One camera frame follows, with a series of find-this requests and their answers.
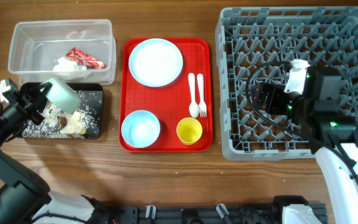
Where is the brown food piece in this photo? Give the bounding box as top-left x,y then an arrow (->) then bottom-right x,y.
57,116 -> 67,130

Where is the black food waste tray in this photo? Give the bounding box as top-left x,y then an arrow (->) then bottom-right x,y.
21,83 -> 104,139

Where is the white napkin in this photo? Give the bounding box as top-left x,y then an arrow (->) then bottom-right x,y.
53,57 -> 91,80

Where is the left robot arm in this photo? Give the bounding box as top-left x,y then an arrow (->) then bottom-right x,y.
0,78 -> 114,223

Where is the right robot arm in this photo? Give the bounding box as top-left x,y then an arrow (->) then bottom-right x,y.
245,66 -> 358,223

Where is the red plastic tray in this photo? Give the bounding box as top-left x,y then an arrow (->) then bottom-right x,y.
119,37 -> 214,153

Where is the grey dishwasher rack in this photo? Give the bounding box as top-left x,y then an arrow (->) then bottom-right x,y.
215,6 -> 358,161

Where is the white plastic spoon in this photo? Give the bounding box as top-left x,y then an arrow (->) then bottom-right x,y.
188,73 -> 200,118

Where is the small light blue bowl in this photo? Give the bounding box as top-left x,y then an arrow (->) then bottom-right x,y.
121,110 -> 161,148

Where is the red snack wrapper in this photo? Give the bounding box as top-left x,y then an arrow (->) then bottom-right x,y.
65,47 -> 107,70

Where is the large light blue plate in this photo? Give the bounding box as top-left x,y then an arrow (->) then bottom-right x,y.
128,39 -> 184,88

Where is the yellow plastic cup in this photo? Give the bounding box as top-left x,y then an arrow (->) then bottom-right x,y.
176,117 -> 203,145

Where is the clear plastic bin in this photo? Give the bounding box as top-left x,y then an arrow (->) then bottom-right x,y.
8,19 -> 116,85

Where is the white plastic fork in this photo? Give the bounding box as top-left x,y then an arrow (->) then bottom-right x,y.
197,73 -> 207,118

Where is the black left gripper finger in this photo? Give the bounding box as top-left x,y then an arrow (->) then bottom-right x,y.
20,82 -> 52,100
28,105 -> 45,125

